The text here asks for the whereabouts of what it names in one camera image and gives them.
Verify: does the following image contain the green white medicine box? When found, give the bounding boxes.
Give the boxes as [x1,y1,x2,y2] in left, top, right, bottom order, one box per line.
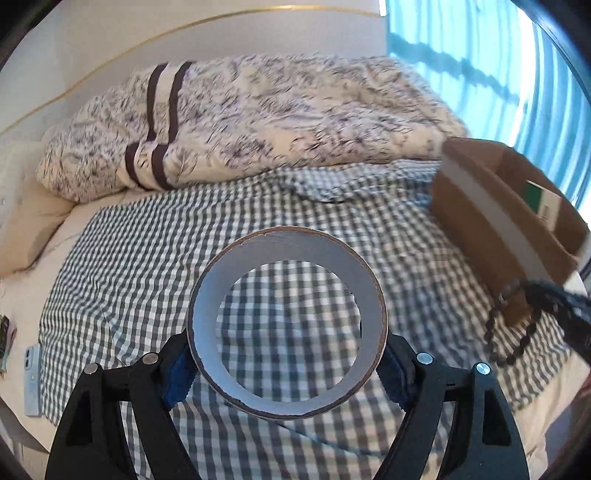
[523,181,562,231]

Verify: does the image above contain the light blue smartphone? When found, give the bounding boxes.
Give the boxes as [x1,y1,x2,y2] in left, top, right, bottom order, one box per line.
[24,344,41,418]

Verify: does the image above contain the brown cardboard box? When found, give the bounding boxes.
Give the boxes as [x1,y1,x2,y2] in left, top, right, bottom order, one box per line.
[428,136,590,329]

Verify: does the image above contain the checkered gingham cloth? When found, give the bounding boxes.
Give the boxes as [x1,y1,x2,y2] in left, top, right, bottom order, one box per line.
[37,158,574,480]

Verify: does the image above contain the beige pillow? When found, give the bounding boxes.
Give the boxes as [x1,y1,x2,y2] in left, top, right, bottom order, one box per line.
[1,178,75,278]

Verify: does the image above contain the blue curtain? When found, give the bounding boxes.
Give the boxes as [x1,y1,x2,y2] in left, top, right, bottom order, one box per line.
[380,1,590,218]

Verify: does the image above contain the floral beige duvet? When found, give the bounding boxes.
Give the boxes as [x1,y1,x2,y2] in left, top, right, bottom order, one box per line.
[37,54,468,203]

